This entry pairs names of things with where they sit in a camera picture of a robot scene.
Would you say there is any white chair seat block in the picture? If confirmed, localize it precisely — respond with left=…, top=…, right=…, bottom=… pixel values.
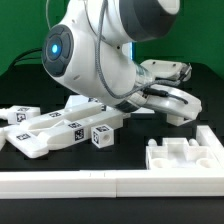
left=145, top=138, right=221, bottom=170

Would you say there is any long white chair side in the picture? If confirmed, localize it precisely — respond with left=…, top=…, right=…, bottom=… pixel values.
left=4, top=110, right=128, bottom=159

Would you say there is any white piece at left edge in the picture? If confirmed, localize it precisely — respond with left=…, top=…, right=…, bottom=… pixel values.
left=0, top=128, right=6, bottom=151

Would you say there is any white cube with hole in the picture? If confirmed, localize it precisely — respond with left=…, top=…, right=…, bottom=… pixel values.
left=91, top=124, right=114, bottom=148

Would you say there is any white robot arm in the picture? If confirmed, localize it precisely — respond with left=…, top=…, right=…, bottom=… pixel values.
left=42, top=0, right=202, bottom=120

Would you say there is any white U-shaped border frame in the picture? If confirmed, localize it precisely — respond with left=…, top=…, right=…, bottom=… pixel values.
left=0, top=126, right=224, bottom=199

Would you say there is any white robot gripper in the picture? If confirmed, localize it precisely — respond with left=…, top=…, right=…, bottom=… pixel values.
left=133, top=59, right=202, bottom=120

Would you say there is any black cable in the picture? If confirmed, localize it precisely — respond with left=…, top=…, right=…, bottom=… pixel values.
left=7, top=47, right=44, bottom=71

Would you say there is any white marker base plate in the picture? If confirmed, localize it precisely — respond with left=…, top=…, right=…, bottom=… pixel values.
left=63, top=94, right=156, bottom=115

